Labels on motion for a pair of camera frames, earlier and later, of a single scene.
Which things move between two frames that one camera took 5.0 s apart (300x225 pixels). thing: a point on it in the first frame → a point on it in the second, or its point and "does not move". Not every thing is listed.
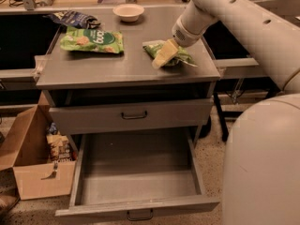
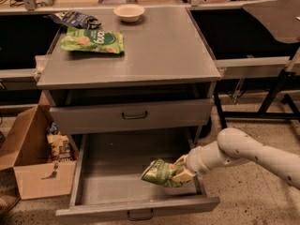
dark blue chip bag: [74, 19] does not move
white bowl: [128, 12] does not move
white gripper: [184, 37] → [192, 163]
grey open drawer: [137, 173] does not move
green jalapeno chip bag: [181, 57] → [160, 171]
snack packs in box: [60, 149] does not move
